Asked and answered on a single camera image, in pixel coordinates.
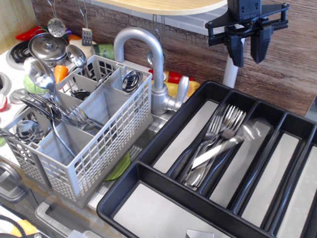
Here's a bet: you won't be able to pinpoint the silver spoon near faucet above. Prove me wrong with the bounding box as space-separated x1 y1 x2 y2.
122 70 143 96

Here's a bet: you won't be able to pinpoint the yellow toy food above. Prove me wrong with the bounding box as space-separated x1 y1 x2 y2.
9 220 38 238

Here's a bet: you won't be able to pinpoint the stainless steel pot with lid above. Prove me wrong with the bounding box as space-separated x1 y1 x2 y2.
28 33 68 67

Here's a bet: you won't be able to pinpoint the orange toy pepper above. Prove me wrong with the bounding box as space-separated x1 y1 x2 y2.
54 65 68 84

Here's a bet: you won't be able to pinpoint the hanging slotted skimmer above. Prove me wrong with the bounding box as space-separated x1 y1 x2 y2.
48 0 66 38

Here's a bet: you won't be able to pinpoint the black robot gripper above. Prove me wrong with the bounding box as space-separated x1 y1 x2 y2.
205 0 290 67

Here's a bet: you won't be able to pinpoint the green toy leaf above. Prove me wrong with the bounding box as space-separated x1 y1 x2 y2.
105 152 131 181

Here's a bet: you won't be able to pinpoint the stack of forks in tray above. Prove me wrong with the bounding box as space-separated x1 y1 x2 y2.
181 104 247 189

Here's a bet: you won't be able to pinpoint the green toy can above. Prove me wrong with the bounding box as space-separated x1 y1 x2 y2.
93 44 114 60

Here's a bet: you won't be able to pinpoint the black coil stove burner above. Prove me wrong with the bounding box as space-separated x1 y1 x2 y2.
10 41 32 63

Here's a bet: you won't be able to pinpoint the large silver spoon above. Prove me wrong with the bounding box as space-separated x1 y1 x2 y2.
24 57 64 109

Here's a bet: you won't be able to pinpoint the yellow toy corn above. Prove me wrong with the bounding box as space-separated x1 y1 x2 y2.
164 80 200 97

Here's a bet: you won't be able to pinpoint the grey plastic cutlery basket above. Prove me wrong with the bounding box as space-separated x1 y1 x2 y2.
6 56 153 208

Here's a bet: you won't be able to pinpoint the black cutlery tray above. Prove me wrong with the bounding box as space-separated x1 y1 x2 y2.
97 81 317 238

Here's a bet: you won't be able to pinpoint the red toy pepper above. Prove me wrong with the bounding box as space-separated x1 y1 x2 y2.
15 25 43 41

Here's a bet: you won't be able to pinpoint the silver metal fork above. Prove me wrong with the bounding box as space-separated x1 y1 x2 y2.
191 120 264 170

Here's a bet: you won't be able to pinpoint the silver spoon rear compartment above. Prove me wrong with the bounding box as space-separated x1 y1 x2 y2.
66 45 90 78

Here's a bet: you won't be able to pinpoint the white shelf post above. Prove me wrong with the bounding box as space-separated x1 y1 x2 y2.
223 39 245 88

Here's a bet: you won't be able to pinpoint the light wooden shelf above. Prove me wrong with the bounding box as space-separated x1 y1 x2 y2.
101 0 227 16

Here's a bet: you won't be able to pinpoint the silver spoon front left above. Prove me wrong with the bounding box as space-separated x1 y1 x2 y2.
16 120 45 144

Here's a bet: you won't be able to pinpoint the silver forks in basket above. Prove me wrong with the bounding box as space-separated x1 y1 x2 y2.
20 94 103 131

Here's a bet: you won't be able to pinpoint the hanging small spatula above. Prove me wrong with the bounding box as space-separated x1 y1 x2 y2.
77 0 93 46

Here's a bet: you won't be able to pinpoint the green toy cabbage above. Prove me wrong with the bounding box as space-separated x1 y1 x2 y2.
23 75 48 95

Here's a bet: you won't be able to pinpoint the silver toy faucet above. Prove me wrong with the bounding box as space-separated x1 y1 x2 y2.
114 27 190 115

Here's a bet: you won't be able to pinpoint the red yellow toy bottle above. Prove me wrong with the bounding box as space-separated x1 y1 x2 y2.
163 70 183 84

